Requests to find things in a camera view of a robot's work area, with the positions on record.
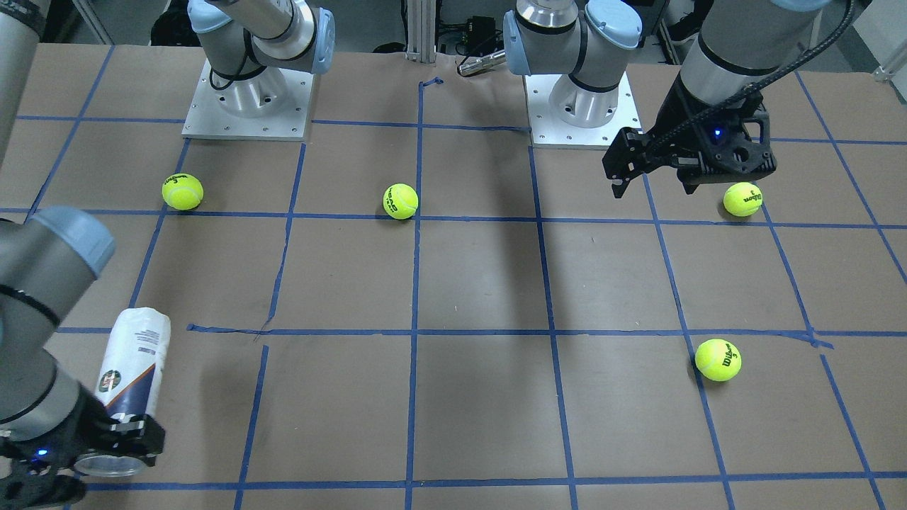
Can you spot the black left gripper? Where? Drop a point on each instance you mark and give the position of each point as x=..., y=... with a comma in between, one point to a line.
x=682, y=113

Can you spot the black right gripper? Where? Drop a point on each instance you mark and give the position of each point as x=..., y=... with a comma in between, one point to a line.
x=83, y=423

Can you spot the white tennis ball can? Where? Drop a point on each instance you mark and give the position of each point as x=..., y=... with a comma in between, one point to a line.
x=128, y=387

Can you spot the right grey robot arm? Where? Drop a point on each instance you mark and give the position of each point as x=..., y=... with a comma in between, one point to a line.
x=368, y=319

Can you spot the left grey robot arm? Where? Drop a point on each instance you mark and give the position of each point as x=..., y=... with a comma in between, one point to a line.
x=739, y=43

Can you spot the yellow tennis ball near base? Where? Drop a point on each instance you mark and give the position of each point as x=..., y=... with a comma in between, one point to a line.
x=182, y=191
x=742, y=199

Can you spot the Wilson 3 tennis ball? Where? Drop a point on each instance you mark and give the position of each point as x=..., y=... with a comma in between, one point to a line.
x=718, y=360

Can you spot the Head yellow tennis ball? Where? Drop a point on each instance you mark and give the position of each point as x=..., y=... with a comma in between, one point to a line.
x=400, y=201

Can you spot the metal connector plug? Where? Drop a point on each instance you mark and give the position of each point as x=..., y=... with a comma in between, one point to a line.
x=473, y=65

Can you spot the black electronics box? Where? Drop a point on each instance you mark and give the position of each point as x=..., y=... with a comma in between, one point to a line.
x=479, y=36

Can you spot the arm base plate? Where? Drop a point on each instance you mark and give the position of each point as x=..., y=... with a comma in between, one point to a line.
x=273, y=106
x=564, y=116

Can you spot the aluminium frame post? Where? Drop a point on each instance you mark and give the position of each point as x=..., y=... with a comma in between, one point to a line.
x=421, y=22

